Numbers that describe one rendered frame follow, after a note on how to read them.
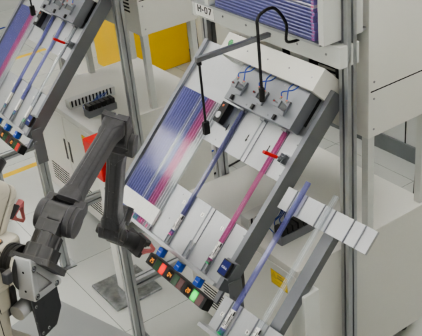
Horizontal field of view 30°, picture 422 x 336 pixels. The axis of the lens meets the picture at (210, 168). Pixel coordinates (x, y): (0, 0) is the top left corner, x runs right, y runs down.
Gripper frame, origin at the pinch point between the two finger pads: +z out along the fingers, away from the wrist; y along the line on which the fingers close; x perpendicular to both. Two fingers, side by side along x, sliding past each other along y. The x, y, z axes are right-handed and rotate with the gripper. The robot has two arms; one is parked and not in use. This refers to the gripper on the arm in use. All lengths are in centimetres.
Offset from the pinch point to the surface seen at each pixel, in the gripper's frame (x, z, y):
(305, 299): -17, 2, -62
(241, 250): -17.4, 2.6, -31.6
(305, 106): -66, 0, -27
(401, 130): -98, 184, 70
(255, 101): -60, -1, -7
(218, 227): -18.8, 4.2, -16.8
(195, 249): -8.4, 4.1, -12.9
